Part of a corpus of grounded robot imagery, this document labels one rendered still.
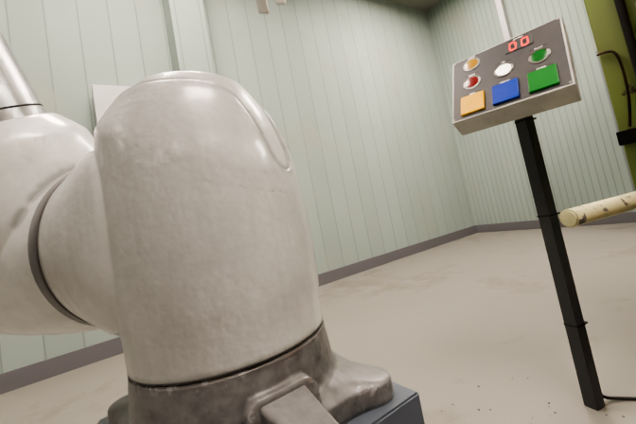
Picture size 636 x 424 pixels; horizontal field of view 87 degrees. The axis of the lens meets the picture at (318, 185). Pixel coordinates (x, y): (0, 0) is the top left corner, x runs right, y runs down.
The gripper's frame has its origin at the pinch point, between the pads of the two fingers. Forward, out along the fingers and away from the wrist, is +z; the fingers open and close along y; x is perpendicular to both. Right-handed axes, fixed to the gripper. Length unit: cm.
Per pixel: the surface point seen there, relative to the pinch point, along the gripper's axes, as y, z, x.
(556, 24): -53, 23, 64
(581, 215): 0, 49, 79
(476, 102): -34, 41, 48
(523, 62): -43, 31, 58
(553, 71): -36, 30, 66
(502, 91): -35, 37, 55
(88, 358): 86, 207, -162
